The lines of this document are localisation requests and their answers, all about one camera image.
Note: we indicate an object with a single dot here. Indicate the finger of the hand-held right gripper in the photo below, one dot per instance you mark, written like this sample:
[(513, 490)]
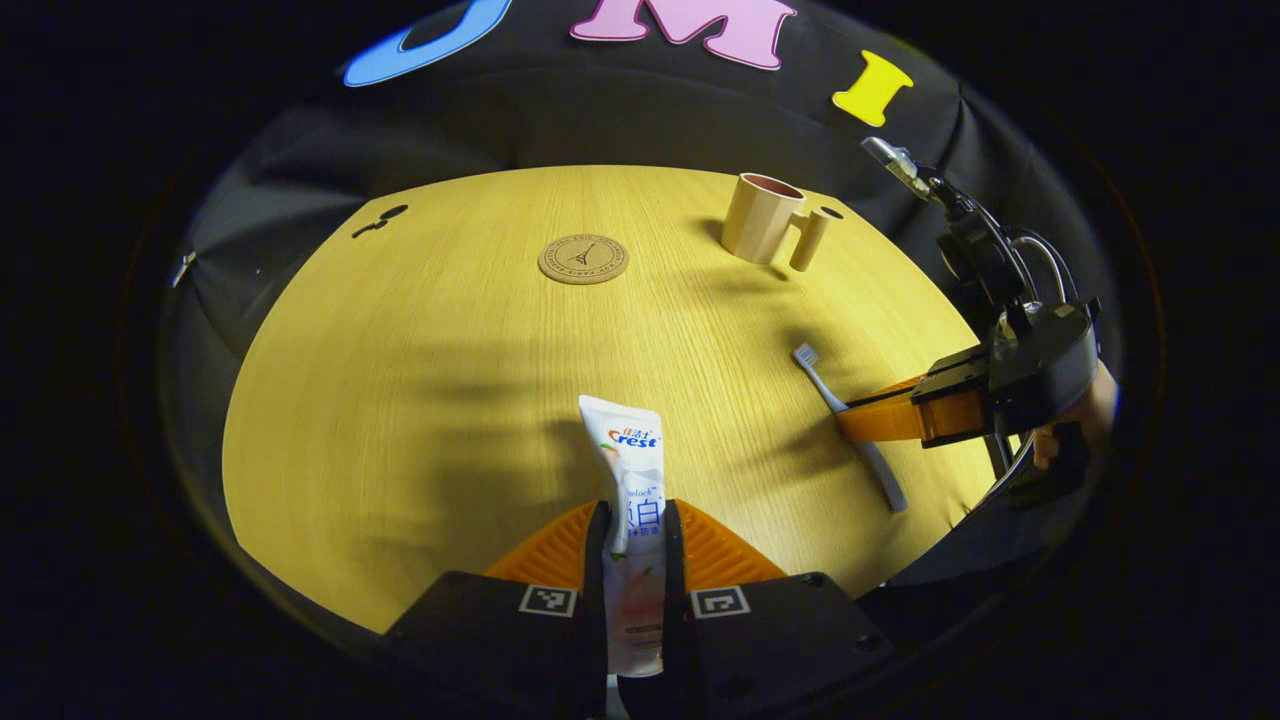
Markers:
[(885, 420), (955, 372)]

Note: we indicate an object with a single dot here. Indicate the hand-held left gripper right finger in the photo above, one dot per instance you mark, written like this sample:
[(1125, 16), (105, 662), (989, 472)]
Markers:
[(675, 560)]

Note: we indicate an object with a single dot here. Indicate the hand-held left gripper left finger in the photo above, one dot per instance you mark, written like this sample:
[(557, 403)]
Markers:
[(597, 560)]

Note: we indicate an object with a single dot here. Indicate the white toothbrush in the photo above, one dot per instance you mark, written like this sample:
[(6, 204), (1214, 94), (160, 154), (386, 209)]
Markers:
[(886, 477)]

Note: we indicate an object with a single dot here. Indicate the white toothpaste tube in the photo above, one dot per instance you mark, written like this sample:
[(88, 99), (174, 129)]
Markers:
[(630, 450)]

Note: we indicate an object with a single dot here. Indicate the round cork coaster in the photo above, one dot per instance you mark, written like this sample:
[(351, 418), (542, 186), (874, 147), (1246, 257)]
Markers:
[(583, 258)]

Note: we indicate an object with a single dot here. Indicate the black backdrop cloth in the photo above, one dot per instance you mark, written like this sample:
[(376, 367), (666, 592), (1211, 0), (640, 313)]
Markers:
[(600, 110)]

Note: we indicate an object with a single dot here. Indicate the silver binder clip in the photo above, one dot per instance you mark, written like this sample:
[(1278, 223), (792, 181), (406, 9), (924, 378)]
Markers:
[(184, 268)]

